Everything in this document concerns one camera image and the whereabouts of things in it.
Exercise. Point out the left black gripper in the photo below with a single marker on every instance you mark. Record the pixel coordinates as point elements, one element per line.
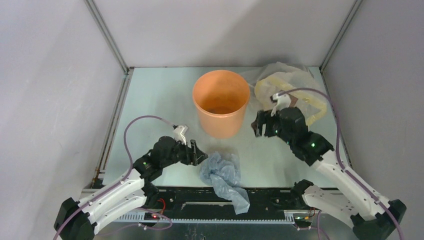
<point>198,156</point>

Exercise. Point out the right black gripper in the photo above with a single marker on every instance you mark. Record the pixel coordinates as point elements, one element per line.
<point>267,123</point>

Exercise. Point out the blue plastic trash bag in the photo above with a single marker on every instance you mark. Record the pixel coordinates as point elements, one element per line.
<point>222,172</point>

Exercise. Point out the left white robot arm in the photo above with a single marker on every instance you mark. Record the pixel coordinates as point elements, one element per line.
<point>84,218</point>

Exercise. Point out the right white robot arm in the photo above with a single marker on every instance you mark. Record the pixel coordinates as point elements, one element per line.
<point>370,215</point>

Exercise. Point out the orange plastic trash bin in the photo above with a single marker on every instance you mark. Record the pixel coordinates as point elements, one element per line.
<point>221,98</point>

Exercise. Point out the clear white plastic bag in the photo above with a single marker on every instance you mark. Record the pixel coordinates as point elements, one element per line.
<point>281,71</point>

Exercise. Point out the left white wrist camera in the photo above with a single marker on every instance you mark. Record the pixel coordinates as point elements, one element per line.
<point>179,133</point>

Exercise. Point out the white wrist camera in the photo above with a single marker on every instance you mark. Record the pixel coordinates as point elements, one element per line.
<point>282,101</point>
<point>179,133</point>

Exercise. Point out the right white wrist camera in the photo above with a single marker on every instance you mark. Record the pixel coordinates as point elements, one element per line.
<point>282,101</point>

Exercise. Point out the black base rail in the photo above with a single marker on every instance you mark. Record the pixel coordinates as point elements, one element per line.
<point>202,204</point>

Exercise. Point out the aluminium frame front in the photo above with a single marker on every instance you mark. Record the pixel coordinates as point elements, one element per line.
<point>84,218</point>

